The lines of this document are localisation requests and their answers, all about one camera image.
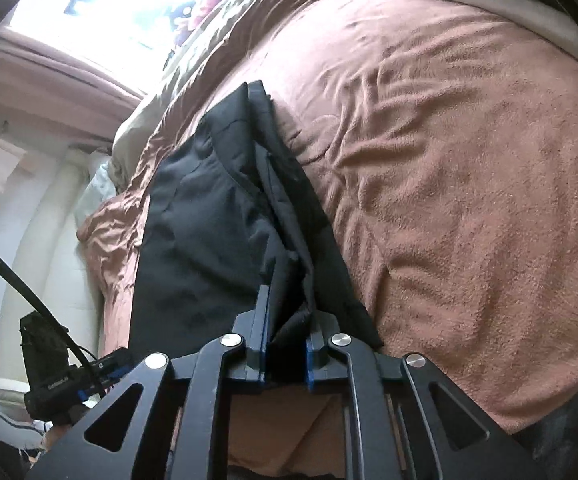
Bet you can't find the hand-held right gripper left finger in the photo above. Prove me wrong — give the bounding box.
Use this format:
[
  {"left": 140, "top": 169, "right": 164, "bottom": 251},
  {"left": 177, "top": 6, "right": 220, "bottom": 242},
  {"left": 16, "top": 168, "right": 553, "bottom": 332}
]
[{"left": 28, "top": 284, "right": 272, "bottom": 480}]

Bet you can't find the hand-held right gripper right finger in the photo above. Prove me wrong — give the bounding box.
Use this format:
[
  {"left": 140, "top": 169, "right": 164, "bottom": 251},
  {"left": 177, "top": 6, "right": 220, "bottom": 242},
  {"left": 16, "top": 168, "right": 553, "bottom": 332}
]
[{"left": 305, "top": 310, "right": 550, "bottom": 480}]

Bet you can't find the black gold-striped track jacket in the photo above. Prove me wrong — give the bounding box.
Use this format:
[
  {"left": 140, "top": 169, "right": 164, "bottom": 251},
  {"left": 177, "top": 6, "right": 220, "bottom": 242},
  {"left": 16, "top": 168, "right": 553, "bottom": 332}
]
[{"left": 129, "top": 80, "right": 384, "bottom": 386}]

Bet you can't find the pile of colourful clothes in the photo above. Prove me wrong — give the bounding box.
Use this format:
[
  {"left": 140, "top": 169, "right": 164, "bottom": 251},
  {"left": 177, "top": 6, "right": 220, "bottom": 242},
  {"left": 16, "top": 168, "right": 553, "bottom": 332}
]
[{"left": 161, "top": 0, "right": 250, "bottom": 61}]

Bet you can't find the white padded headboard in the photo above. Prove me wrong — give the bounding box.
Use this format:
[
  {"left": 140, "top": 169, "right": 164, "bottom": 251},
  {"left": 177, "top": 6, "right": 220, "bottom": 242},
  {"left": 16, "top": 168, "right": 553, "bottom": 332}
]
[{"left": 0, "top": 150, "right": 110, "bottom": 411}]

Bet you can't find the pale green pillow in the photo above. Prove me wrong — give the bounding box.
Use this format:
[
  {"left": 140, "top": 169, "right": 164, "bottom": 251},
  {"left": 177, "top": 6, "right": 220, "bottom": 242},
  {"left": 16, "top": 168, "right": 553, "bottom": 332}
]
[{"left": 76, "top": 165, "right": 120, "bottom": 231}]

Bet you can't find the brown fleece blanket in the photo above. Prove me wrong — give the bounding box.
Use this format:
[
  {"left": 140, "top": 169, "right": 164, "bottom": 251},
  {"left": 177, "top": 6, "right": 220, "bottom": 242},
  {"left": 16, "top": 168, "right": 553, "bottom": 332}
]
[{"left": 76, "top": 0, "right": 578, "bottom": 478}]

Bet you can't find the beige duvet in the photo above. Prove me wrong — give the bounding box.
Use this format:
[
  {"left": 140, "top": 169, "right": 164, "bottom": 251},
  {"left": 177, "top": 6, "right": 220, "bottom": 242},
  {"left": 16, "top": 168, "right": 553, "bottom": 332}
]
[{"left": 111, "top": 0, "right": 578, "bottom": 196}]

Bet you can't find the dark cloth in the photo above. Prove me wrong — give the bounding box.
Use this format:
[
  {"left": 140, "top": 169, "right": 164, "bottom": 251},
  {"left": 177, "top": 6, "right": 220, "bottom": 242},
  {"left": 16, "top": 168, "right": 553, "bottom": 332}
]
[{"left": 511, "top": 397, "right": 578, "bottom": 463}]

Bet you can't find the pink curtain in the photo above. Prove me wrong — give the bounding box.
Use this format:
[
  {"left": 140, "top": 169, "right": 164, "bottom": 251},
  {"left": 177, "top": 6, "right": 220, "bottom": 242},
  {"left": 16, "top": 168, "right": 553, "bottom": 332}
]
[{"left": 0, "top": 25, "right": 147, "bottom": 141}]

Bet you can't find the black cable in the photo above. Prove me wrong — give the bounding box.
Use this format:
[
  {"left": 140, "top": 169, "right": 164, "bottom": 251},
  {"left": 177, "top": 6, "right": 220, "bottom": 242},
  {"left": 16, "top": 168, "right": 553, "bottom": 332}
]
[{"left": 0, "top": 230, "right": 107, "bottom": 396}]

